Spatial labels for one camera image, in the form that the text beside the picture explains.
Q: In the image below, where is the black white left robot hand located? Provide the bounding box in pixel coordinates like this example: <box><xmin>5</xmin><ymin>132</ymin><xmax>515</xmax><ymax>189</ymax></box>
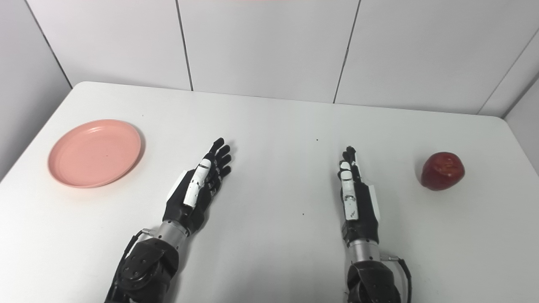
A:
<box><xmin>163</xmin><ymin>138</ymin><xmax>233</xmax><ymax>234</ymax></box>

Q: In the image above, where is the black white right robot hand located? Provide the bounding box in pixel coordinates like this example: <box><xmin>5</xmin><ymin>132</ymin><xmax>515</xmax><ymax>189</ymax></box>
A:
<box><xmin>337</xmin><ymin>146</ymin><xmax>381</xmax><ymax>247</ymax></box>

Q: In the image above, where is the red apple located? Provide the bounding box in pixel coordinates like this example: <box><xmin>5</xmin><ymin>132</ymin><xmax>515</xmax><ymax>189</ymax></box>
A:
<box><xmin>421</xmin><ymin>152</ymin><xmax>465</xmax><ymax>191</ymax></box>

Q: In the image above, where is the pink plastic plate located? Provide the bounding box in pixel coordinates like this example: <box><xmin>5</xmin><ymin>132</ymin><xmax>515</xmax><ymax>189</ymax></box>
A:
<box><xmin>48</xmin><ymin>119</ymin><xmax>142</xmax><ymax>188</ymax></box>

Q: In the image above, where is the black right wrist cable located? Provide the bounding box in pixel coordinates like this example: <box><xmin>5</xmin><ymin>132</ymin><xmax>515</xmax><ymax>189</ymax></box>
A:
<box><xmin>381</xmin><ymin>254</ymin><xmax>412</xmax><ymax>303</ymax></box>

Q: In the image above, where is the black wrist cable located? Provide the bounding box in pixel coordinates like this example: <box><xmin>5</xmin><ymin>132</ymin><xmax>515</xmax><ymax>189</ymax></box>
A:
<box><xmin>112</xmin><ymin>229</ymin><xmax>154</xmax><ymax>295</ymax></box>
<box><xmin>381</xmin><ymin>254</ymin><xmax>412</xmax><ymax>303</ymax></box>

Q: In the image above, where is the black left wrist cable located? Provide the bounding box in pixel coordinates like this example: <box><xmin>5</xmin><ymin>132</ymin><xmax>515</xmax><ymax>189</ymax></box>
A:
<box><xmin>112</xmin><ymin>229</ymin><xmax>154</xmax><ymax>295</ymax></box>

